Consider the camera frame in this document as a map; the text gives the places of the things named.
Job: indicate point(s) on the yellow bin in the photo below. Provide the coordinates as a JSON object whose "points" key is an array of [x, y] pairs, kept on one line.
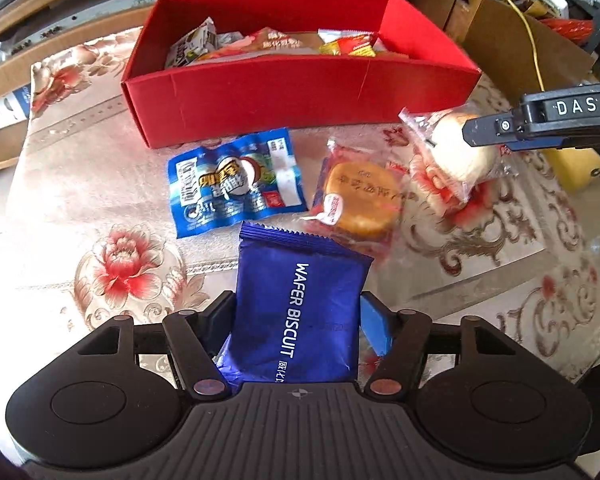
{"points": [[575, 175]]}

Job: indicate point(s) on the dark blue wafer packet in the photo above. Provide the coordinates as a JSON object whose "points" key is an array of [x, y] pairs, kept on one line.
{"points": [[300, 310]]}

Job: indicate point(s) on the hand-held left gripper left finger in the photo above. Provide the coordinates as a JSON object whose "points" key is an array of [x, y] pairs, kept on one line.
{"points": [[217, 325]]}

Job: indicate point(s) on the orange red bag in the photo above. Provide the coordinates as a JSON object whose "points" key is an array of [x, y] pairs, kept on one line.
{"points": [[570, 30]]}

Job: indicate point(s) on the white round pastry packet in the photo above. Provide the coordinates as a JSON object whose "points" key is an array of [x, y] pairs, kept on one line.
{"points": [[455, 155]]}

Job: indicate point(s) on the red cardboard box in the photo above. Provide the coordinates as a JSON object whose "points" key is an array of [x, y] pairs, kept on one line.
{"points": [[280, 100]]}

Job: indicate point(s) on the blue snack packet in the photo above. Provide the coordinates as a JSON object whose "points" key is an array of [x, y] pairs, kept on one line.
{"points": [[235, 185]]}

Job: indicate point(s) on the white green snack packet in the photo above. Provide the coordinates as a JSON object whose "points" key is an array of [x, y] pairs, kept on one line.
{"points": [[192, 45]]}

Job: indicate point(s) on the brown round cake packet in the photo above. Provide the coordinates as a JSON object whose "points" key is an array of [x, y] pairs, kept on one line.
{"points": [[360, 200]]}

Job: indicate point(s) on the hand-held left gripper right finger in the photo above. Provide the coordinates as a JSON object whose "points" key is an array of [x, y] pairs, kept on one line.
{"points": [[377, 325]]}

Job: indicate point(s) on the orange puffed snack packet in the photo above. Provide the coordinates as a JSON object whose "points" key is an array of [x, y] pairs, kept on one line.
{"points": [[275, 42]]}

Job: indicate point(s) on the brown cardboard box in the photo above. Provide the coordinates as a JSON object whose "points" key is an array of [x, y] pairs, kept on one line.
{"points": [[515, 40]]}

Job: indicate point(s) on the silver media player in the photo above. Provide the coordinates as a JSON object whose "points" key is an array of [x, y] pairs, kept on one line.
{"points": [[80, 25]]}

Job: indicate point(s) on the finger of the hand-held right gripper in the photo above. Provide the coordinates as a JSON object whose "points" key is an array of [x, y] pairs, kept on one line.
{"points": [[555, 144], [490, 129]]}

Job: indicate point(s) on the blue white carton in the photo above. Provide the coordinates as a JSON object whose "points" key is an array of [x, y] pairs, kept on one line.
{"points": [[2, 107]]}

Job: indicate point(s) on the floral tablecloth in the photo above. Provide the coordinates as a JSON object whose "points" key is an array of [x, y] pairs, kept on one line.
{"points": [[80, 185]]}

